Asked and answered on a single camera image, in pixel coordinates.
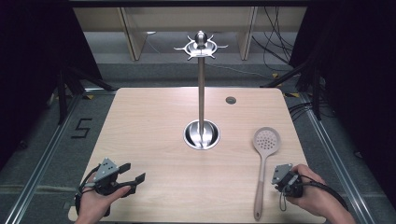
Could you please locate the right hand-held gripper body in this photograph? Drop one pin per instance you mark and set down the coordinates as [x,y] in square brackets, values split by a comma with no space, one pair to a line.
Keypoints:
[285,179]

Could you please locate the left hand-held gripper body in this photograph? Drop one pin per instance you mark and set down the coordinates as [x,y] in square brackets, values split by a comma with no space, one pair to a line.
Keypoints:
[105,169]

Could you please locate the person's right hand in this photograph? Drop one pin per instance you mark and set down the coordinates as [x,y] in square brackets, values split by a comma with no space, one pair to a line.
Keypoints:
[314,193]

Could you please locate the person's left hand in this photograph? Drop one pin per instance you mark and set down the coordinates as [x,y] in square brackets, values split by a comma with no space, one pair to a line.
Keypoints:
[93,203]

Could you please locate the beige slotted spoon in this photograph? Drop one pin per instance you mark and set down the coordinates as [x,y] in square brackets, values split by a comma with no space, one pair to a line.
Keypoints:
[266,141]

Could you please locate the black tripod stand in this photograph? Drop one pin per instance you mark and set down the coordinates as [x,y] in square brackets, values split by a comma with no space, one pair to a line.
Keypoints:
[63,93]
[316,90]

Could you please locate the grey table grommet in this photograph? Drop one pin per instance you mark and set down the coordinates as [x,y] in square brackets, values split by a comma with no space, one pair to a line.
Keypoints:
[230,100]

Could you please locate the metal utensil stand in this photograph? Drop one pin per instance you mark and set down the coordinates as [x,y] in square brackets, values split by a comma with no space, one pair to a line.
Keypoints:
[201,93]

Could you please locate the black curtain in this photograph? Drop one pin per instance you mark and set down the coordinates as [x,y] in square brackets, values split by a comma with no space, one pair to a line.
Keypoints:
[28,62]
[361,77]

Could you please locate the aluminium floor rail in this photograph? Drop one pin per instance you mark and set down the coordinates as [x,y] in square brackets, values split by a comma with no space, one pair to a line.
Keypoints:
[46,155]
[336,155]

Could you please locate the light wooden desk frame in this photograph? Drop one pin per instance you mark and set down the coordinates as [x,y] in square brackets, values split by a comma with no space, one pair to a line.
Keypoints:
[134,34]

